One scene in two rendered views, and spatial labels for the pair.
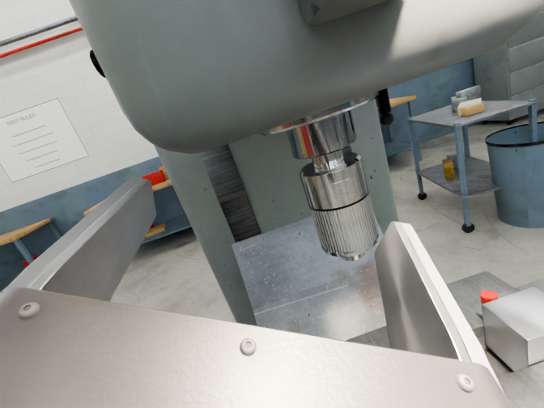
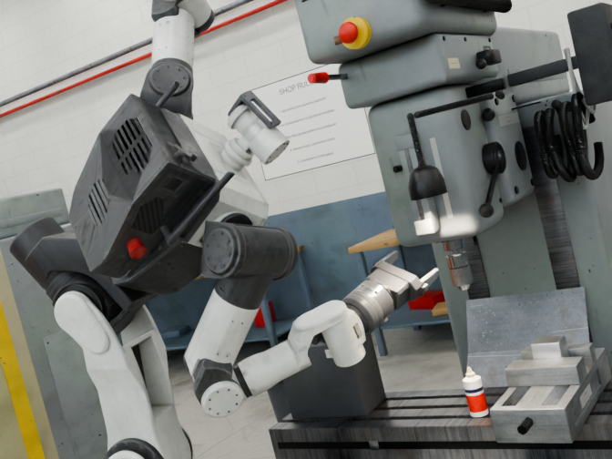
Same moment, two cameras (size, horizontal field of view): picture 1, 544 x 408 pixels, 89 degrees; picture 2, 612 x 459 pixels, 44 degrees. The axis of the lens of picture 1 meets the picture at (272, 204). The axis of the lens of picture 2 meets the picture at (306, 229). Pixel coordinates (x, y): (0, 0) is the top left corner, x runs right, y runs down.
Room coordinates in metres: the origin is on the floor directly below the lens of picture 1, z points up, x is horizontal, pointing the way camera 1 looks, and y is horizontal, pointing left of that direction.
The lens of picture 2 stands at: (-1.34, -0.74, 1.53)
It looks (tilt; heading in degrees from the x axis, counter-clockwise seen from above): 4 degrees down; 34
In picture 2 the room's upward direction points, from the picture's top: 14 degrees counter-clockwise
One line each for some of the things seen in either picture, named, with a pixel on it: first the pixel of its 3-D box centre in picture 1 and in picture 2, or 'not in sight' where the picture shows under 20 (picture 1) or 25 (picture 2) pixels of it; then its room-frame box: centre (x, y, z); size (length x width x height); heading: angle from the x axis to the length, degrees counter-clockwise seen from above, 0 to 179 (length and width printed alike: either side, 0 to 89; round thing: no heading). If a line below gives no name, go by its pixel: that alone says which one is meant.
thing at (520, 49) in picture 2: not in sight; (489, 75); (0.70, -0.04, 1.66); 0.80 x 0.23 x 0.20; 1
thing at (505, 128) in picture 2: not in sight; (467, 155); (0.40, -0.05, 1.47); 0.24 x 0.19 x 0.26; 91
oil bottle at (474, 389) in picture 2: not in sight; (474, 390); (0.15, -0.04, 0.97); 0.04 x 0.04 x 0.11
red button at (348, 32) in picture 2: not in sight; (349, 33); (-0.05, -0.05, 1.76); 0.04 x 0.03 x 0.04; 91
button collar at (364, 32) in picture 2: not in sight; (355, 33); (-0.03, -0.05, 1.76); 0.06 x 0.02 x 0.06; 91
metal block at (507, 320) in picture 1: (531, 333); (550, 352); (0.20, -0.21, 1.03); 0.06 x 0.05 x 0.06; 90
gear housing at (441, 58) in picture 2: not in sight; (422, 71); (0.25, -0.05, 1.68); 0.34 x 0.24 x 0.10; 1
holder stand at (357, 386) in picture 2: not in sight; (330, 372); (0.21, 0.36, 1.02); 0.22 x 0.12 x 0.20; 93
